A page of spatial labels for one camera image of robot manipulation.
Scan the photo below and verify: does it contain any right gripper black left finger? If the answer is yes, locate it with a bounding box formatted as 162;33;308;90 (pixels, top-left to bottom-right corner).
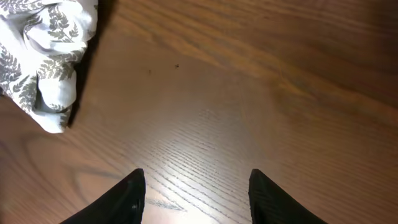
61;169;146;224

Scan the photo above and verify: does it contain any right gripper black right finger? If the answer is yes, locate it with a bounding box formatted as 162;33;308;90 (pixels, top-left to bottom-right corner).
248;169;326;224

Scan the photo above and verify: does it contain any white fern-print dress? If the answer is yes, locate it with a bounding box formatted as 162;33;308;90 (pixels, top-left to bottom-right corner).
1;0;99;134

